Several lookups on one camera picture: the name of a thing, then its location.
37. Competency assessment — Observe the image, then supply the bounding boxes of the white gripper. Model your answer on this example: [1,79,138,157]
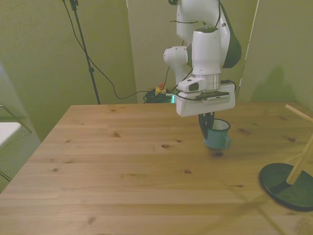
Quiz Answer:
[175,82,237,138]

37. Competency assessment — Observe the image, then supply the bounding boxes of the blue enamel mug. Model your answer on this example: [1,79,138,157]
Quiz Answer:
[203,118,231,150]

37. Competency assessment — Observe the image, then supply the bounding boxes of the wooden mug tree black base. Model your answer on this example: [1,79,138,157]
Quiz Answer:
[259,104,313,212]

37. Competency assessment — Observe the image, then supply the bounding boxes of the black flat mounting plate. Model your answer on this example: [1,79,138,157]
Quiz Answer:
[195,90,232,101]

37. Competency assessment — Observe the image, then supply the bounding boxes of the yellow emergency stop box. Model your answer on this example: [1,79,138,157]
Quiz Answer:
[155,82,167,95]

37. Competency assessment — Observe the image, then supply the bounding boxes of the black tripod stand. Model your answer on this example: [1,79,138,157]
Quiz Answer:
[61,0,102,105]

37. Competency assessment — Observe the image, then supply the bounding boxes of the white chair metal legs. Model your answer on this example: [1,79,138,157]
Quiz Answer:
[0,104,33,183]

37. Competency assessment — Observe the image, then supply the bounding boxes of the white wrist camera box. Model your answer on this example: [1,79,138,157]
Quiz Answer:
[177,77,206,94]

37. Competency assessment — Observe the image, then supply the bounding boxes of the black cable bundle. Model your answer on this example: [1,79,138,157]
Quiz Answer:
[142,66,178,104]

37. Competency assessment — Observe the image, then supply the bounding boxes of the black tripod cable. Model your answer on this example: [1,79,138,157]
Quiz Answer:
[62,0,149,100]

